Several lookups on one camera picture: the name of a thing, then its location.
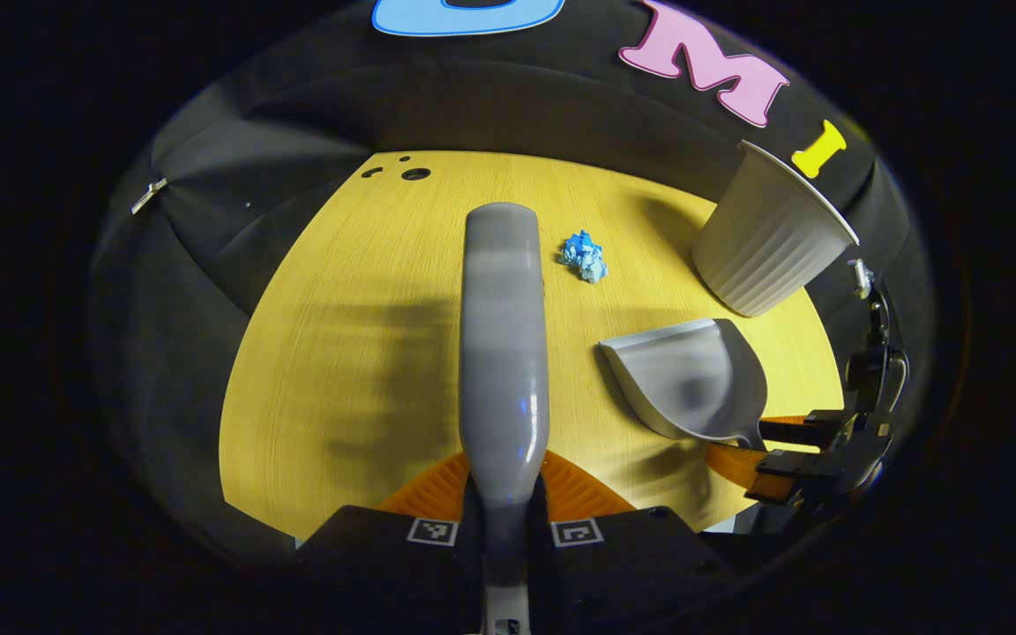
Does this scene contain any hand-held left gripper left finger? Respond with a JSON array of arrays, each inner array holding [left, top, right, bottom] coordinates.
[[292, 452, 484, 635]]

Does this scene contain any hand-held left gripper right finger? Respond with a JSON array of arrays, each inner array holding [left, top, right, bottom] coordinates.
[[528, 452, 738, 635]]

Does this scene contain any grey plastic dustpan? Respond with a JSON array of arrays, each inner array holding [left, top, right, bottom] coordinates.
[[597, 318, 770, 452]]

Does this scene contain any white ribbed garbage bin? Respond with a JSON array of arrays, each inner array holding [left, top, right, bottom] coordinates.
[[691, 139, 861, 319]]

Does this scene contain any bright blue paper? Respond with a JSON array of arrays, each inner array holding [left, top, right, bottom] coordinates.
[[558, 230, 609, 285]]

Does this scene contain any wooden desktop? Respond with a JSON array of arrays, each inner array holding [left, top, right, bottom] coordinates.
[[219, 150, 846, 541]]

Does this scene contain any silver metal clip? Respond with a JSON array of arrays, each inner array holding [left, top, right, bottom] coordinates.
[[131, 178, 168, 216]]

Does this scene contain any black backdrop cloth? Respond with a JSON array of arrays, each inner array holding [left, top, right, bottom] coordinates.
[[89, 0, 937, 565]]

